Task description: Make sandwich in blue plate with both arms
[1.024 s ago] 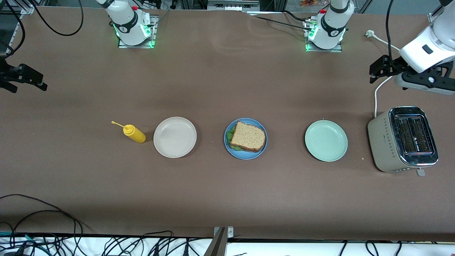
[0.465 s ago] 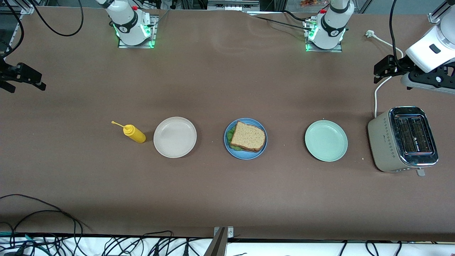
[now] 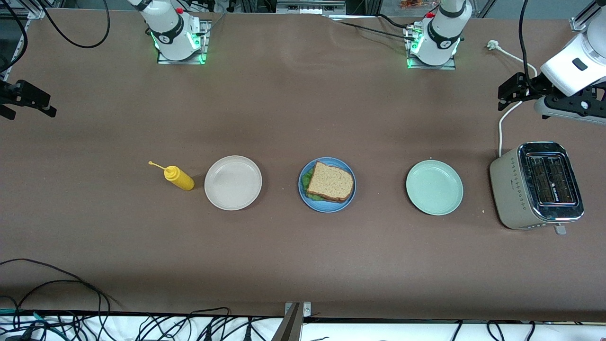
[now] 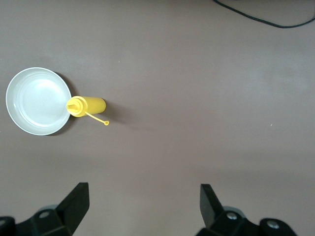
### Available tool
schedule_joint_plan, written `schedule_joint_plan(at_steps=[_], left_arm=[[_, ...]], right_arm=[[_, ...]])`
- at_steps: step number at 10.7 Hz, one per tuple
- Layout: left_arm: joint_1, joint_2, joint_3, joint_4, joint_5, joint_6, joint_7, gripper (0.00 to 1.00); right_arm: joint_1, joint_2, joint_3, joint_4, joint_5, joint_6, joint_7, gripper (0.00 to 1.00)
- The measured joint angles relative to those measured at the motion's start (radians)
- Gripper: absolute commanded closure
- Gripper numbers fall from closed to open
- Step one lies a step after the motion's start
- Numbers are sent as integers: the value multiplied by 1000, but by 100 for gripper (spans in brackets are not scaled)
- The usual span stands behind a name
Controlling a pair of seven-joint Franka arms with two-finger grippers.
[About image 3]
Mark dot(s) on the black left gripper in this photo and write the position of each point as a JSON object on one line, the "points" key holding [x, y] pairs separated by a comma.
{"points": [[531, 85]]}

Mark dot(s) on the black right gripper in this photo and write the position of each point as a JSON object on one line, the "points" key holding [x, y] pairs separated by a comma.
{"points": [[14, 94]]}

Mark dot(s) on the yellow squeeze bottle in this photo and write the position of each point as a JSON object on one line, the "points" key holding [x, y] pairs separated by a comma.
{"points": [[180, 179]]}

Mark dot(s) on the toasted brown bread slice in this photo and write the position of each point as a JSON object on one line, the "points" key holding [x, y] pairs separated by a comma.
{"points": [[331, 181], [342, 201]]}

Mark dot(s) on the green lettuce leaf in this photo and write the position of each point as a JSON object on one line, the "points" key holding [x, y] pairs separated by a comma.
{"points": [[307, 182]]}

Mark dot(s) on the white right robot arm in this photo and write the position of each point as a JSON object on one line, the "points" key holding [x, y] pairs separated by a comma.
{"points": [[168, 28]]}

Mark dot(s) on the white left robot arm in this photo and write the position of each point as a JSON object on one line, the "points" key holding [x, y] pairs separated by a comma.
{"points": [[442, 33]]}

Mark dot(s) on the mint green round plate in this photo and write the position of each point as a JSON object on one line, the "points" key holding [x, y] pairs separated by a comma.
{"points": [[434, 187]]}

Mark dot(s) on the blue round plate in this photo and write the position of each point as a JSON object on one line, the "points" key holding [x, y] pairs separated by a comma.
{"points": [[326, 208]]}

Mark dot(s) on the beige round plate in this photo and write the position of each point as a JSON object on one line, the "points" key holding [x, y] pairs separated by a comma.
{"points": [[233, 183]]}

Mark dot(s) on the aluminium corner profile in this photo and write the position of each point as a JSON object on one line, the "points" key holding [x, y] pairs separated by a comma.
{"points": [[580, 21]]}

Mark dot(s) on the beige chrome toaster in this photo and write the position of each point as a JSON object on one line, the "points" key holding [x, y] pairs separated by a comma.
{"points": [[509, 189]]}

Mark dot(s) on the grey metal box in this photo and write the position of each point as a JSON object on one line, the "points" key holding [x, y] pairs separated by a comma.
{"points": [[310, 7]]}

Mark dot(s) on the aluminium profile with bracket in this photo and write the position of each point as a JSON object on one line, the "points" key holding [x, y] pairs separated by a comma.
{"points": [[291, 327]]}

